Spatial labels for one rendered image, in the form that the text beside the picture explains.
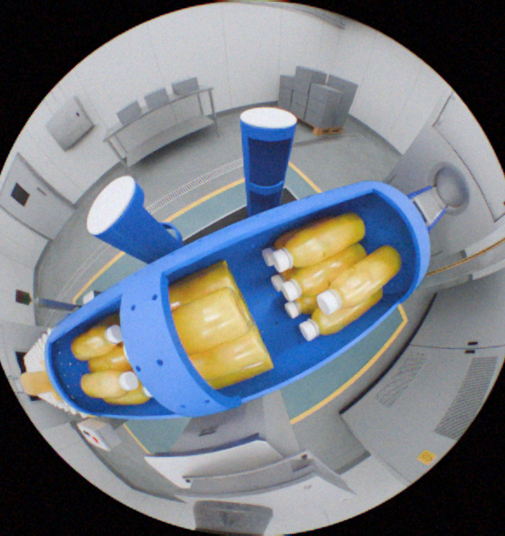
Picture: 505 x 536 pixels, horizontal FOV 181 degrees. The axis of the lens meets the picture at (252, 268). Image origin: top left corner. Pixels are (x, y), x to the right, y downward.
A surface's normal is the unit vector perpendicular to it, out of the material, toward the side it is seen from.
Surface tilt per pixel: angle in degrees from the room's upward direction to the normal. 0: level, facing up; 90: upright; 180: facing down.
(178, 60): 90
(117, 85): 90
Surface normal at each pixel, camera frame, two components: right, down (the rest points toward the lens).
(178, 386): 0.12, 0.04
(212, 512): -0.32, -0.95
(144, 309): -0.12, -0.47
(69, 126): 0.53, 0.82
